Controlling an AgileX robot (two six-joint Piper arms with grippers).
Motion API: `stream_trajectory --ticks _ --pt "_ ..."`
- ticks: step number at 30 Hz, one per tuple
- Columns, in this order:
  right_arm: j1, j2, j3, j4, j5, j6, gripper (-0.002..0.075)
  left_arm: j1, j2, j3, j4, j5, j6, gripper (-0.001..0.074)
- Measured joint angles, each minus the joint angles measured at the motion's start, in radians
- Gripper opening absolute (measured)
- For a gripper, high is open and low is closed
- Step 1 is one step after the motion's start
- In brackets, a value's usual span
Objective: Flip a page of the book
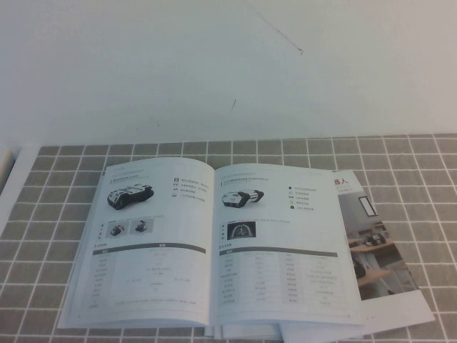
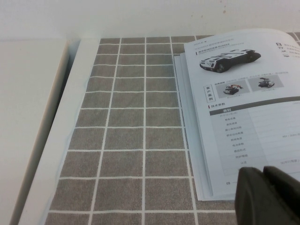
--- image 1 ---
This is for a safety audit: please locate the grey white-checked tablecloth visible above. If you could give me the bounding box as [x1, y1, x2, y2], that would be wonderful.
[0, 132, 457, 343]

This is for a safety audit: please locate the white product catalogue book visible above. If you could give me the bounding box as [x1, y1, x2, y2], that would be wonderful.
[56, 156, 368, 340]

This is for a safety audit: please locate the beige flat board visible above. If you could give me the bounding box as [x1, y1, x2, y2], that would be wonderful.
[0, 148, 18, 194]

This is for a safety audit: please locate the booklet with photo cover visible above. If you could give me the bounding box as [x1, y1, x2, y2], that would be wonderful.
[280, 168, 437, 342]

